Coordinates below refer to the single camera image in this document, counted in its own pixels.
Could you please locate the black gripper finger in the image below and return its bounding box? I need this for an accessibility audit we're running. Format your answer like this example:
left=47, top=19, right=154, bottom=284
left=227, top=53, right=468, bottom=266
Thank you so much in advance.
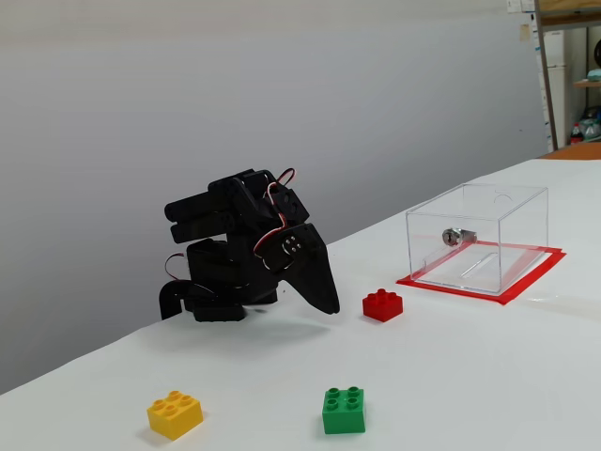
left=280, top=223, right=341, bottom=316

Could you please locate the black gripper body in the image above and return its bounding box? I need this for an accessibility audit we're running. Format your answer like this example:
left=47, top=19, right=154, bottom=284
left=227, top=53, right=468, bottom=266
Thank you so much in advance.
left=260, top=233, right=302, bottom=276

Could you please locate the yellow lego brick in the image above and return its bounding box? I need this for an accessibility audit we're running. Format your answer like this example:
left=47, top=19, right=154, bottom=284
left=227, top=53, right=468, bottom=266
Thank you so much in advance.
left=146, top=390, right=205, bottom=442

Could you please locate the red lego brick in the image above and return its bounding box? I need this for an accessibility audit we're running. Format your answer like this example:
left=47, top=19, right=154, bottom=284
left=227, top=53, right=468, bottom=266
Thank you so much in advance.
left=362, top=288, right=405, bottom=324

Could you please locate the green lego brick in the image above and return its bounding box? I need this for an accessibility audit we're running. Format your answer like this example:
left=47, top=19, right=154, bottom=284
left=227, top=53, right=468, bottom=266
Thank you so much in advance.
left=321, top=385, right=367, bottom=435

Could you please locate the transparent acrylic box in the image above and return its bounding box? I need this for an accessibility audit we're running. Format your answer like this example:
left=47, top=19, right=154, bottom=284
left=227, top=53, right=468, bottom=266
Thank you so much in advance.
left=405, top=182, right=549, bottom=296

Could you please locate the black table clamp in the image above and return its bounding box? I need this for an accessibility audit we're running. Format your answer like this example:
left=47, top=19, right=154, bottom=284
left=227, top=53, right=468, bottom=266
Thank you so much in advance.
left=158, top=280, right=190, bottom=321

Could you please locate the silver cam lock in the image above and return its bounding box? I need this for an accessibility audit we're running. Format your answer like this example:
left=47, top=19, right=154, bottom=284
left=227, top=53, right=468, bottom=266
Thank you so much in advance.
left=441, top=226, right=478, bottom=248

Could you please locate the orange table surface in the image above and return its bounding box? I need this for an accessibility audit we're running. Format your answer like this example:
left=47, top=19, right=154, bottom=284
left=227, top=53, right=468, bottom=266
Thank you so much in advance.
left=539, top=140, right=601, bottom=162

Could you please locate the crumpled plastic bag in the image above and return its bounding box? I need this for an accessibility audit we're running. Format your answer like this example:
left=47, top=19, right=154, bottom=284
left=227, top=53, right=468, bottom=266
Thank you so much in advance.
left=579, top=106, right=601, bottom=142

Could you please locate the white cabinet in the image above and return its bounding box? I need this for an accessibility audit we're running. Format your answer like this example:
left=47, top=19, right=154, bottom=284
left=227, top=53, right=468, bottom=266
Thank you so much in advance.
left=544, top=29, right=572, bottom=142

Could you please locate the red white wrist cable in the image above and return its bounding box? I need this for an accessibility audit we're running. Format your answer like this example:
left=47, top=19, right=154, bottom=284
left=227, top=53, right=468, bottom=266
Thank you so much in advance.
left=253, top=167, right=298, bottom=258

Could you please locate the red white base cable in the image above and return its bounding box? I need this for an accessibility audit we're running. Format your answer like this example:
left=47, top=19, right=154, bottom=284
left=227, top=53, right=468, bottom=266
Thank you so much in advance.
left=163, top=252, right=188, bottom=283

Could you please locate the red tape frame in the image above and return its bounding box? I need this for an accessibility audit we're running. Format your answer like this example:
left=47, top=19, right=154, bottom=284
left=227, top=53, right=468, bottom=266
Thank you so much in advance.
left=395, top=240, right=567, bottom=307

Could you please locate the grey metal shelf frame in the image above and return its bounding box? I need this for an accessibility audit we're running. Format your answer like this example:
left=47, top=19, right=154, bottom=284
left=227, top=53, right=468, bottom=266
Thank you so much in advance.
left=533, top=0, right=601, bottom=151

